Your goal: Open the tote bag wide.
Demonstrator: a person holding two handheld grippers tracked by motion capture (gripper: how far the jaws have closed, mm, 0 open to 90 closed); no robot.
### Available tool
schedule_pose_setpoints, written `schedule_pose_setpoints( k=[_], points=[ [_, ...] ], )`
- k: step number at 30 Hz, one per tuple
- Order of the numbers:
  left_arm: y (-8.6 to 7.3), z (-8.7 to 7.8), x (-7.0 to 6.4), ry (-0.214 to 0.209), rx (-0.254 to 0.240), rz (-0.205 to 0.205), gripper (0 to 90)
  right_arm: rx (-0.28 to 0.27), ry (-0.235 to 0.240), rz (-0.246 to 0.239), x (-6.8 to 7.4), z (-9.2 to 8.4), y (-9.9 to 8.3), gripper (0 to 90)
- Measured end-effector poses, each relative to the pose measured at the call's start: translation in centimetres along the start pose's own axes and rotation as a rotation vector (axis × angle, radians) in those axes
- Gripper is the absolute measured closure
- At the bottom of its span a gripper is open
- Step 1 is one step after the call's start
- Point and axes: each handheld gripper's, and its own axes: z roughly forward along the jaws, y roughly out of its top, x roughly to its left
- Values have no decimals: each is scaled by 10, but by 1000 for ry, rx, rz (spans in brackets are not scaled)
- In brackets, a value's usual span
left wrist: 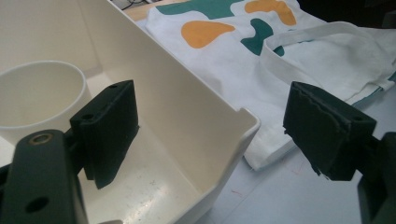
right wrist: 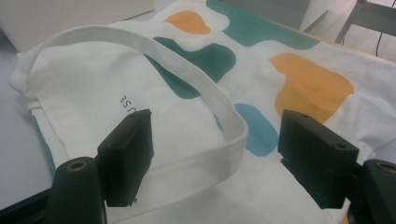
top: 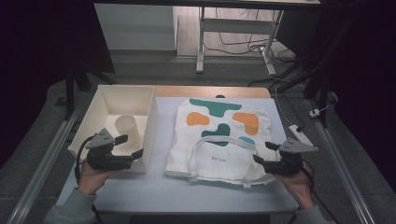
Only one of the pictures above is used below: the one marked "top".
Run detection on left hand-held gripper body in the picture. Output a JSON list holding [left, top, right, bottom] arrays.
[[85, 128, 135, 172]]

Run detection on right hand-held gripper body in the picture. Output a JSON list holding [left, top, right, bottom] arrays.
[[263, 138, 319, 177]]

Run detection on white paper cup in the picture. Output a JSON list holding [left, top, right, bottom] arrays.
[[114, 114, 141, 147]]

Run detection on white storage box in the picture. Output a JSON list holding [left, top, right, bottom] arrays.
[[67, 84, 159, 175]]

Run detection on white tote bag coloured patches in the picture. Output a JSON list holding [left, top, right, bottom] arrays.
[[163, 97, 280, 189]]

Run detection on person's left hand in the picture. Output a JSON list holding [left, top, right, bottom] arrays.
[[77, 161, 117, 196]]

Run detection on person's right hand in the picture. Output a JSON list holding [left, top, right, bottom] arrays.
[[275, 162, 316, 211]]

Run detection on white power strip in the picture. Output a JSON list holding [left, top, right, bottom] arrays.
[[288, 124, 315, 150]]

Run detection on black stand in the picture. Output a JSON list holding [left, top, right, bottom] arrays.
[[64, 60, 117, 121], [274, 54, 344, 129]]

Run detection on white cabinet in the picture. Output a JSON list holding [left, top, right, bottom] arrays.
[[93, 3, 179, 51]]

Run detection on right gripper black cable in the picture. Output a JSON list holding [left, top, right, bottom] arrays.
[[300, 166, 331, 216]]

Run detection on white power strip cable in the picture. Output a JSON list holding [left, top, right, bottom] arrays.
[[264, 60, 295, 127]]

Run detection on black plugged-in cable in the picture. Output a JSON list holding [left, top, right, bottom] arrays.
[[279, 90, 305, 133]]

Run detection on metal floor rail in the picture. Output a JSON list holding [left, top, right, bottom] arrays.
[[5, 104, 82, 224], [305, 98, 376, 224]]

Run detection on black floor cable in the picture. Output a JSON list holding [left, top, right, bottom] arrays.
[[202, 7, 295, 63]]

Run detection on white desk frame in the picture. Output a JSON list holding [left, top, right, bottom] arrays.
[[195, 6, 285, 76]]

